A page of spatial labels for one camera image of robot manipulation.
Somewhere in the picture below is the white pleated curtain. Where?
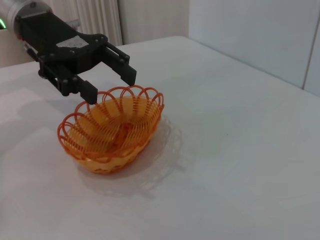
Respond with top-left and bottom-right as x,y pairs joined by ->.
74,0 -> 124,46

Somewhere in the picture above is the orange woven plastic basket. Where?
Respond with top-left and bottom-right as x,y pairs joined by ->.
57,84 -> 165,175

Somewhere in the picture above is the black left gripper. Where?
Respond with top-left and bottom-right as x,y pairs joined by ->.
14,10 -> 138,105

